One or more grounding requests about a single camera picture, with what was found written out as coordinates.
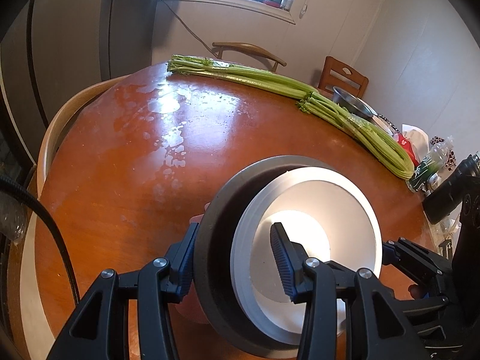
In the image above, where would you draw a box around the green label plastic bottle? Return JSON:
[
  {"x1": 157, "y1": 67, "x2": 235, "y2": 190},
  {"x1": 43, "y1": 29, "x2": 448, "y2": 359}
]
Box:
[{"x1": 407, "y1": 136, "x2": 453, "y2": 193}]

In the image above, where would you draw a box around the celery bunch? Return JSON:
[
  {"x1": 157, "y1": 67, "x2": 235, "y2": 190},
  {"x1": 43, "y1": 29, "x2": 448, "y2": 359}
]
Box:
[
  {"x1": 297, "y1": 93, "x2": 414, "y2": 180},
  {"x1": 168, "y1": 55, "x2": 321, "y2": 100}
]

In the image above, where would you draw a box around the black thermos flask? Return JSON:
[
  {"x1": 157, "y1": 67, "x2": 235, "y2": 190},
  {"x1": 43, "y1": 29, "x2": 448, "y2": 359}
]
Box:
[{"x1": 422, "y1": 152, "x2": 479, "y2": 224}]

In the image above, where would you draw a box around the stainless steel bowl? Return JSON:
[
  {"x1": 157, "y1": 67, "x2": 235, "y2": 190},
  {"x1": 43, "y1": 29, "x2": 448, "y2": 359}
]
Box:
[{"x1": 193, "y1": 155, "x2": 330, "y2": 359}]

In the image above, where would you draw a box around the grey refrigerator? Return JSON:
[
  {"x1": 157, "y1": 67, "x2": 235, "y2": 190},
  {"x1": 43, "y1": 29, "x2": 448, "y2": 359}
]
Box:
[{"x1": 1, "y1": 0, "x2": 157, "y2": 164}]

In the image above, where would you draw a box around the far metal bowl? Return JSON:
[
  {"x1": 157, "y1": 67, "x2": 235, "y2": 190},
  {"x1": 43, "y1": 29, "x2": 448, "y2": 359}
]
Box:
[{"x1": 333, "y1": 86, "x2": 377, "y2": 120}]

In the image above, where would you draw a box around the red tissue pack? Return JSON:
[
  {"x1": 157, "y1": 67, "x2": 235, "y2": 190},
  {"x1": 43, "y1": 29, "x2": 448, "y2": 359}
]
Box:
[{"x1": 394, "y1": 124, "x2": 430, "y2": 167}]

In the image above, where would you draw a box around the pink bear-shaped plate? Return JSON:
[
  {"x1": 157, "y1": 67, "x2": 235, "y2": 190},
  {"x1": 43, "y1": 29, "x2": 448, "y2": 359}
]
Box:
[{"x1": 174, "y1": 201, "x2": 213, "y2": 325}]

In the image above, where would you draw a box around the red paper bowl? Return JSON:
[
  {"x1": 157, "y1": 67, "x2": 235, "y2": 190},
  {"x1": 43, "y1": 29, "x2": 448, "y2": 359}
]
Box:
[{"x1": 230, "y1": 166, "x2": 383, "y2": 345}]

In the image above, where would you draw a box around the black cable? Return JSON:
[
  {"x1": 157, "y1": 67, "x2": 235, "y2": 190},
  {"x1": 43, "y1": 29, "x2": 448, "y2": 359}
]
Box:
[{"x1": 0, "y1": 175, "x2": 81, "y2": 307}]

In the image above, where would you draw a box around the wooden slat-back chair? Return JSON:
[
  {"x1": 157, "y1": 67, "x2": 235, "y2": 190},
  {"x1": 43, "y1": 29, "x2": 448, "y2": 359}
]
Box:
[{"x1": 317, "y1": 56, "x2": 368, "y2": 98}]

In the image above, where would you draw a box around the operator hand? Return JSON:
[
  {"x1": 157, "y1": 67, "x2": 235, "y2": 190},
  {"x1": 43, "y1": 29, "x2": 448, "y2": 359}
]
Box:
[{"x1": 408, "y1": 284, "x2": 424, "y2": 299}]

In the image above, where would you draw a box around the celery bunch right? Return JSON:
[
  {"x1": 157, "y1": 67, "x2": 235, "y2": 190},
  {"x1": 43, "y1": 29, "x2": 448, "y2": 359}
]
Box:
[{"x1": 297, "y1": 93, "x2": 414, "y2": 180}]

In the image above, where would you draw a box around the celery bunch left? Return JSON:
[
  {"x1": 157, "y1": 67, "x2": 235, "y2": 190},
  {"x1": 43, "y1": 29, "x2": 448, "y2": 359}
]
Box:
[{"x1": 168, "y1": 55, "x2": 321, "y2": 100}]

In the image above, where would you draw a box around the curved wooden armchair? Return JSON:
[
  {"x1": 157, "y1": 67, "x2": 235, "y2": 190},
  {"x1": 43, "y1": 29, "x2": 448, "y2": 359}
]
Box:
[{"x1": 211, "y1": 41, "x2": 287, "y2": 72}]

